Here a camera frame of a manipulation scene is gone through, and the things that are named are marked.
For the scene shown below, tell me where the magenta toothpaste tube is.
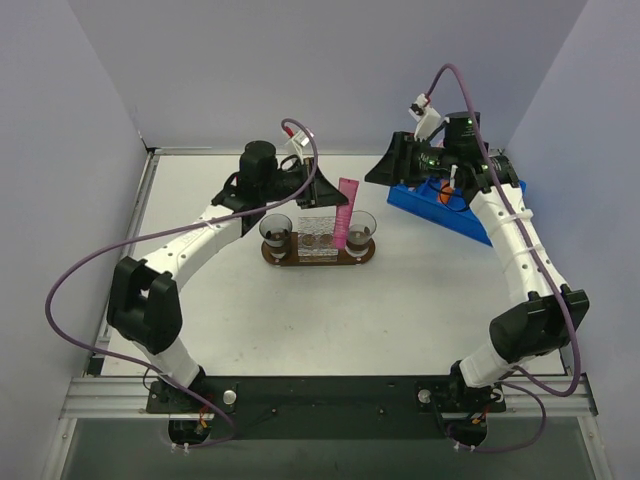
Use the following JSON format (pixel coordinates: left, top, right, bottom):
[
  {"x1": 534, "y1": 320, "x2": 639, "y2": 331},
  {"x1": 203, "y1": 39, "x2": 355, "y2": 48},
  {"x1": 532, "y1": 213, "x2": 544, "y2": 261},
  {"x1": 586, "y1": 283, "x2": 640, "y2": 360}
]
[{"x1": 333, "y1": 178, "x2": 359, "y2": 250}]

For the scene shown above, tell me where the dark glass cup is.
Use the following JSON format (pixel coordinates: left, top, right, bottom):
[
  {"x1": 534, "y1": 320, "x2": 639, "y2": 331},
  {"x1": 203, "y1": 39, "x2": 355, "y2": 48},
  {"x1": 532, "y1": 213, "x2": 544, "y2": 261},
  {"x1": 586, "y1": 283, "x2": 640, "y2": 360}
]
[
  {"x1": 345, "y1": 210, "x2": 377, "y2": 258},
  {"x1": 259, "y1": 214, "x2": 293, "y2": 260}
]

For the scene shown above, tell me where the clear textured toothbrush holder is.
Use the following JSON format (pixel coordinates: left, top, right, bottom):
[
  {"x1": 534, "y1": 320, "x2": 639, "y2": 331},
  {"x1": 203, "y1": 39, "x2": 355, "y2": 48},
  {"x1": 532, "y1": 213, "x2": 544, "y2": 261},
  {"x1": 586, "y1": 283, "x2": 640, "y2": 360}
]
[{"x1": 297, "y1": 216, "x2": 338, "y2": 263}]

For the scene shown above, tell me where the orange toothpaste tube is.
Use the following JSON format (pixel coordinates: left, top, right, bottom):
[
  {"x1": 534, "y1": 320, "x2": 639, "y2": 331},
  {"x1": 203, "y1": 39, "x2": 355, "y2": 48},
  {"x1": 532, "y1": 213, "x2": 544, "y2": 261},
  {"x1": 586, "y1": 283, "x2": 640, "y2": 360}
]
[{"x1": 437, "y1": 185, "x2": 454, "y2": 205}]

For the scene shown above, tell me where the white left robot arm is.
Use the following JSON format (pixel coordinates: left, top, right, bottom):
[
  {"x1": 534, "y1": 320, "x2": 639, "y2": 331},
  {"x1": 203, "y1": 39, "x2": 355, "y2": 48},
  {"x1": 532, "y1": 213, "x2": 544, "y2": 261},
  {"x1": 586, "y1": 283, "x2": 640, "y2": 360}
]
[{"x1": 107, "y1": 139, "x2": 348, "y2": 412}]

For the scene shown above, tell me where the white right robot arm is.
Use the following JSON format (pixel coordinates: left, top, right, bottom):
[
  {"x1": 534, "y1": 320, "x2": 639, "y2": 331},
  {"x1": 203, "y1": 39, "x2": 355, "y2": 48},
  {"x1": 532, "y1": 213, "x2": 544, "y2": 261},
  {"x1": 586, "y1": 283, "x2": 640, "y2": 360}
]
[{"x1": 365, "y1": 112, "x2": 589, "y2": 397}]

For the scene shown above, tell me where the brown oval wooden tray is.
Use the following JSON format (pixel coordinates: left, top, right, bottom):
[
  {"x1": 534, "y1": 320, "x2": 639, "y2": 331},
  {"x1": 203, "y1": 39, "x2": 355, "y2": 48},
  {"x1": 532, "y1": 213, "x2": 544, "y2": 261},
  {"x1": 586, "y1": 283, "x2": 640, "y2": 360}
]
[{"x1": 261, "y1": 232, "x2": 376, "y2": 267}]

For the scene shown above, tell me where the blue plastic bin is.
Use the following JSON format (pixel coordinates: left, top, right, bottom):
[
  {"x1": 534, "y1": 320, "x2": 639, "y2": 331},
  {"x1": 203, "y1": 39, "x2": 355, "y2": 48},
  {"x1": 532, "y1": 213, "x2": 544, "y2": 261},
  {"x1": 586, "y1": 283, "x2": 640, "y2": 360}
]
[{"x1": 386, "y1": 177, "x2": 529, "y2": 247}]

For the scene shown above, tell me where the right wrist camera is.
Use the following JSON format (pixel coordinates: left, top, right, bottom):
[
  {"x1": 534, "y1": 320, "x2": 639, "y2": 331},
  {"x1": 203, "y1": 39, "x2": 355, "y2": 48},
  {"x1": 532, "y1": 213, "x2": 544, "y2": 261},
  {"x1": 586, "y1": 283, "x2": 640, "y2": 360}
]
[{"x1": 408, "y1": 94, "x2": 442, "y2": 140}]

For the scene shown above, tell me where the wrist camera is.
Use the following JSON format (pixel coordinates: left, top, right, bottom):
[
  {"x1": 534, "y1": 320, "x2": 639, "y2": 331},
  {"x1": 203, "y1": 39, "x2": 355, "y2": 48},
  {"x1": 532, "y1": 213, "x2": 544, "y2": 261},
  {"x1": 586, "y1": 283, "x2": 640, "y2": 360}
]
[
  {"x1": 408, "y1": 94, "x2": 442, "y2": 140},
  {"x1": 284, "y1": 126, "x2": 315, "y2": 160}
]

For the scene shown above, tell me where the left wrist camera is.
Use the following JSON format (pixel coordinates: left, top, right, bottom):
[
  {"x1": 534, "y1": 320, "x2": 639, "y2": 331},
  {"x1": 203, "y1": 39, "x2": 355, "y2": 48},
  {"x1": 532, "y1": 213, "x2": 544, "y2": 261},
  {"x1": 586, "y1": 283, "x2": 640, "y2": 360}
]
[{"x1": 284, "y1": 126, "x2": 315, "y2": 160}]

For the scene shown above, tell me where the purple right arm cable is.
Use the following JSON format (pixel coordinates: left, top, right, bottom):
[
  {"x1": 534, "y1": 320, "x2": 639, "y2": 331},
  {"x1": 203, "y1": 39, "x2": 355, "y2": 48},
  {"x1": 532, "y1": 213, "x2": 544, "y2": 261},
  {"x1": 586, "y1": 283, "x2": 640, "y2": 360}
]
[{"x1": 424, "y1": 63, "x2": 586, "y2": 454}]

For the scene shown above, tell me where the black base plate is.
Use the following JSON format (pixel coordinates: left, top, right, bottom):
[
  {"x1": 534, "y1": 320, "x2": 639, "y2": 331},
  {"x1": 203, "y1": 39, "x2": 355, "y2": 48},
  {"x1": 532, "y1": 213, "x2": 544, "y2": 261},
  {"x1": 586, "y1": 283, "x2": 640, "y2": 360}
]
[{"x1": 144, "y1": 373, "x2": 506, "y2": 441}]

